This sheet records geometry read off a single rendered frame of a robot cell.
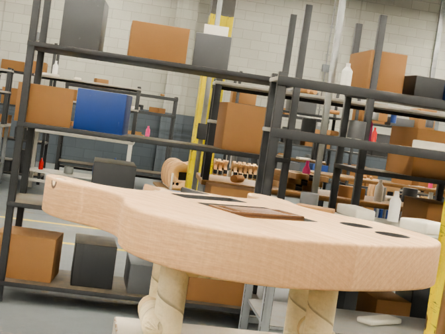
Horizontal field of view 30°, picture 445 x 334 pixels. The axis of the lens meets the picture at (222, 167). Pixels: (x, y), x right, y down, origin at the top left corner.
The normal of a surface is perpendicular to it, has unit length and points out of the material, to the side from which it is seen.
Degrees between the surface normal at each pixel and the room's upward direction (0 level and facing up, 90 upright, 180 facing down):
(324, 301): 90
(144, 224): 90
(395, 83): 90
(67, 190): 90
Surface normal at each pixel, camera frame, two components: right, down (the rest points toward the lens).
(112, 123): 0.02, 0.06
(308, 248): 0.39, 0.11
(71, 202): -0.55, -0.04
